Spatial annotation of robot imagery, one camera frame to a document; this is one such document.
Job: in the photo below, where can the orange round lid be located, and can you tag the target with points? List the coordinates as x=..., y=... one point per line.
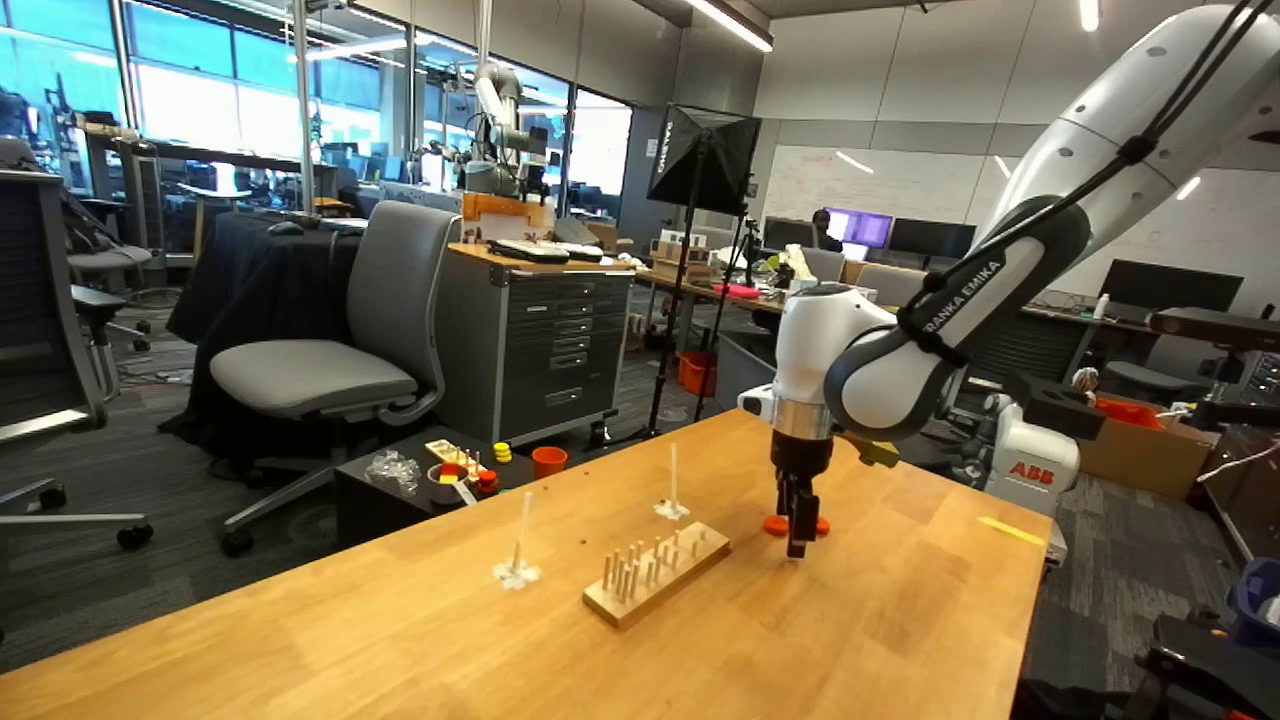
x=444, y=473

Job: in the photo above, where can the red plastic object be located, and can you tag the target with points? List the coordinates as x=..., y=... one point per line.
x=1126, y=412

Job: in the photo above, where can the white ABB robot base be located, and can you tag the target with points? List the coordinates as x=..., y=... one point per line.
x=1035, y=467

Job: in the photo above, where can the grey drawer cabinet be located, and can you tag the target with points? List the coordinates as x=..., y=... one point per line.
x=535, y=355

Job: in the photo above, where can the white vertical pole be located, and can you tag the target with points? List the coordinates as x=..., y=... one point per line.
x=304, y=105

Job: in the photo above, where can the black office chair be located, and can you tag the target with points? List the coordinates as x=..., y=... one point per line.
x=33, y=294

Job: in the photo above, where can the black flat monitor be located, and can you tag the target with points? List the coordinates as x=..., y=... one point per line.
x=922, y=236
x=1173, y=287

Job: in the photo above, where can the black side table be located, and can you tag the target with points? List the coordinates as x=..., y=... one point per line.
x=950, y=457

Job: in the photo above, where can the dark grey storage bin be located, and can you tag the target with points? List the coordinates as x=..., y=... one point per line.
x=732, y=382

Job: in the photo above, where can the clear plastic bag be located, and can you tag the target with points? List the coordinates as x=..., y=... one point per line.
x=395, y=470

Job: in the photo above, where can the yellow block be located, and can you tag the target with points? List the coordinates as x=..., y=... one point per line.
x=502, y=452

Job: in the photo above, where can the brown box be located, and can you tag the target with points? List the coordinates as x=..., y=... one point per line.
x=1247, y=492

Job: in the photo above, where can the long wooden desk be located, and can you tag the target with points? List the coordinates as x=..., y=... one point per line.
x=704, y=291

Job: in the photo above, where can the ceiling light strip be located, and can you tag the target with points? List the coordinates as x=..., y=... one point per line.
x=730, y=24

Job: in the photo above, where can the orange bucket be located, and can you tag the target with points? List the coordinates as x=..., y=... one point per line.
x=694, y=374

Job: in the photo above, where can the clear peg stand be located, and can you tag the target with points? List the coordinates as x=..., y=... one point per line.
x=518, y=573
x=668, y=510

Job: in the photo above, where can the orange cardboard box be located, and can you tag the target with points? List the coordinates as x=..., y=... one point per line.
x=506, y=216

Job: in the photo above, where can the purple screen monitor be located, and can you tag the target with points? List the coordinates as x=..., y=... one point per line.
x=857, y=231

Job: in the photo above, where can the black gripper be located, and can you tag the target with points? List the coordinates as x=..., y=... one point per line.
x=805, y=467

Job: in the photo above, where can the black equipment case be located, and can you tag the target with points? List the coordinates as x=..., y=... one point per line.
x=1215, y=666

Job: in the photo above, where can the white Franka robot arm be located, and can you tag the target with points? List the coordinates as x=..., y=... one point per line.
x=1134, y=123

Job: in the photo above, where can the orange bowl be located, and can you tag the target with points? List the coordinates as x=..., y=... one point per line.
x=550, y=462

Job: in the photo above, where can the tan wooden block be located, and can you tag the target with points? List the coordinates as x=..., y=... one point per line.
x=449, y=449

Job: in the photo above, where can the wall whiteboard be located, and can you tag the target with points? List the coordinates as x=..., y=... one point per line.
x=867, y=173

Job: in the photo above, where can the black low table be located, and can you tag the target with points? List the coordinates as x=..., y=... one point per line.
x=382, y=512

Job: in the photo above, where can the wooden board clear pegs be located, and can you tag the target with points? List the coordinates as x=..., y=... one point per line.
x=660, y=576

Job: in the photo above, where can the yellow tape strip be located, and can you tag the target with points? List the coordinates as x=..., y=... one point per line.
x=1013, y=531

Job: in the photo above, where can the small red cap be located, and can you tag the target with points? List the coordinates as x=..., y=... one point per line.
x=487, y=481

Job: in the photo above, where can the black softbox light stand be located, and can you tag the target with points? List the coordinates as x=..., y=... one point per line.
x=713, y=165

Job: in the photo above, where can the blue bin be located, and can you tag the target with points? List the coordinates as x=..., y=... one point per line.
x=1262, y=602

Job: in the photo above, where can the grey monitor back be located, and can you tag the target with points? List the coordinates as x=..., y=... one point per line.
x=1060, y=357

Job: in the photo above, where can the black draped cloth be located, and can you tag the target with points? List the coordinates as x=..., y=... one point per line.
x=263, y=294

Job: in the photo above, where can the grey office chair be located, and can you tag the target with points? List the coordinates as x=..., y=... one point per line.
x=400, y=287

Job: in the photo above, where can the beige chair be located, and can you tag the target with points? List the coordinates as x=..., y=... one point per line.
x=880, y=277

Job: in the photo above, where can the black keyboard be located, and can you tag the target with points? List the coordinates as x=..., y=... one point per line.
x=535, y=251

